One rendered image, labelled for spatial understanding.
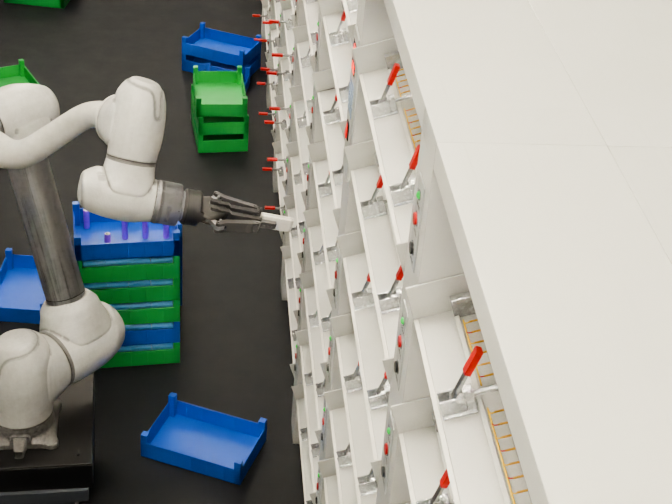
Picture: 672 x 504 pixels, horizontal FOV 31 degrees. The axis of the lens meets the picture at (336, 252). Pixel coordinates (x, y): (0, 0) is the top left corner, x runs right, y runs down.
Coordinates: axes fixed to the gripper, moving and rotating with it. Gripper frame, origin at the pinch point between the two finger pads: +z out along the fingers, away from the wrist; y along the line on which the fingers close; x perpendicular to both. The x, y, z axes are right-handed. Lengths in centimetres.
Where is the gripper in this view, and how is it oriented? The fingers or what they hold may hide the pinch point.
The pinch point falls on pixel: (275, 222)
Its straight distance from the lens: 259.4
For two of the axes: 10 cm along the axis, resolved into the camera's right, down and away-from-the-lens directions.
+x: 2.8, -8.0, -5.3
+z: 9.5, 1.6, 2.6
